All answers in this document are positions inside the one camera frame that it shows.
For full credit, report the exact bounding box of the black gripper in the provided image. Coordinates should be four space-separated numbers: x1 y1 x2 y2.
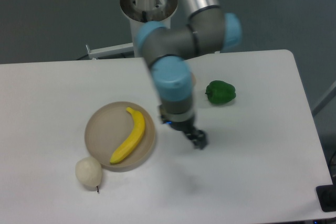
160 115 208 150

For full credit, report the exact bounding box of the yellow banana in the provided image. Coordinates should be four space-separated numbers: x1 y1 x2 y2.
110 107 146 164

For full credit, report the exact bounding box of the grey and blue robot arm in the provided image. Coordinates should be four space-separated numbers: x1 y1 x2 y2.
120 0 242 150

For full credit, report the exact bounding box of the beige round plate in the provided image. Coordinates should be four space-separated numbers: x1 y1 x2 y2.
85 101 156 172

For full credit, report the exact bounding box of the green bell pepper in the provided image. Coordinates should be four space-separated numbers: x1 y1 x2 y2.
205 80 236 105

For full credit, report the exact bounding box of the orange bread roll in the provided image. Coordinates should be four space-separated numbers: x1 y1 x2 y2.
192 73 196 86

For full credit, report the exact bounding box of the white pear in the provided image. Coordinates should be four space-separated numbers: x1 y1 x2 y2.
75 156 102 193

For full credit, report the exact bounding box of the black box at edge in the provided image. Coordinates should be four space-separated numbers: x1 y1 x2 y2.
316 185 335 212

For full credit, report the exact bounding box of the white metal bracket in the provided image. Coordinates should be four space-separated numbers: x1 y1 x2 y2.
83 43 135 59

